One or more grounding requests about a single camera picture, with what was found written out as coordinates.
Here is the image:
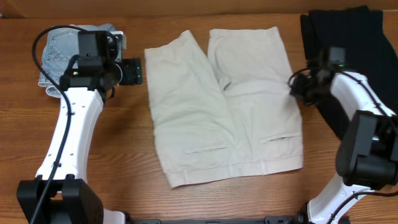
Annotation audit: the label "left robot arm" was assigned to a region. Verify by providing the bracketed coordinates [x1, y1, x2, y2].
[17, 28, 143, 224]

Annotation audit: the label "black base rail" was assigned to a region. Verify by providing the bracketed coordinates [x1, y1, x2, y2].
[126, 216, 297, 224]

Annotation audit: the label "black garment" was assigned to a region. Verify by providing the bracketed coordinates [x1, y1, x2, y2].
[299, 5, 398, 141]

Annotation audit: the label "folded light blue denim shorts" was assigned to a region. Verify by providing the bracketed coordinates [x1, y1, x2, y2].
[37, 23, 118, 98]

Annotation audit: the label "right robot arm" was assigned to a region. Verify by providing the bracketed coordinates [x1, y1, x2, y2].
[288, 47, 397, 223]

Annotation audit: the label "beige khaki shorts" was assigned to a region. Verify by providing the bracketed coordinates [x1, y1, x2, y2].
[145, 27, 303, 187]

